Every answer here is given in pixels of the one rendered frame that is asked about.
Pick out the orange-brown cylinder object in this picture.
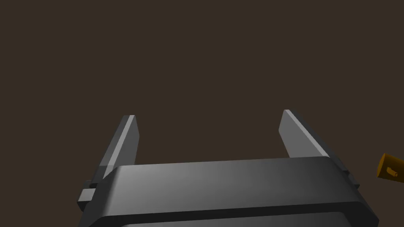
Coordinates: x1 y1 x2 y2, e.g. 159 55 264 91
377 153 404 184

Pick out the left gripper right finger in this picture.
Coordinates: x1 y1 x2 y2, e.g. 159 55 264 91
278 109 350 172

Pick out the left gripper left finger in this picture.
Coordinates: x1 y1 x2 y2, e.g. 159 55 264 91
93 115 140 183

